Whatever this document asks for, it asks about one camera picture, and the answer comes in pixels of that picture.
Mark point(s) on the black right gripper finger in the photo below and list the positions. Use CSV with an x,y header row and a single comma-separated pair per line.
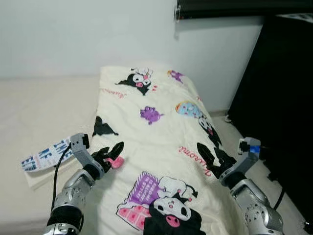
x,y
224,157
206,155

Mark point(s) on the mattress with beige sheet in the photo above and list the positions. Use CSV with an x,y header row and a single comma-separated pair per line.
x,y
44,107

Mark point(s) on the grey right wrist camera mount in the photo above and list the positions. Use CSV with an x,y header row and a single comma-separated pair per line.
x,y
247,161

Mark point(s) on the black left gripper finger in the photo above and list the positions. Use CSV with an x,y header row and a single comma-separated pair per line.
x,y
112,160
116,148

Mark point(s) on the black wardrobe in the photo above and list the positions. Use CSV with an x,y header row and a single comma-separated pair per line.
x,y
283,98

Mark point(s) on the white book with blue letters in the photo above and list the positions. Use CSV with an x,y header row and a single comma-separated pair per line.
x,y
44,156

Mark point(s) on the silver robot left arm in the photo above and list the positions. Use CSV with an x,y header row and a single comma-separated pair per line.
x,y
73,188

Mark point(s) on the dark window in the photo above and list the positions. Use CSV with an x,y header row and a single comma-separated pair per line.
x,y
244,6

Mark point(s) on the cream cartoon print comforter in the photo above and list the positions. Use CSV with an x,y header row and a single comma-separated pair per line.
x,y
156,137

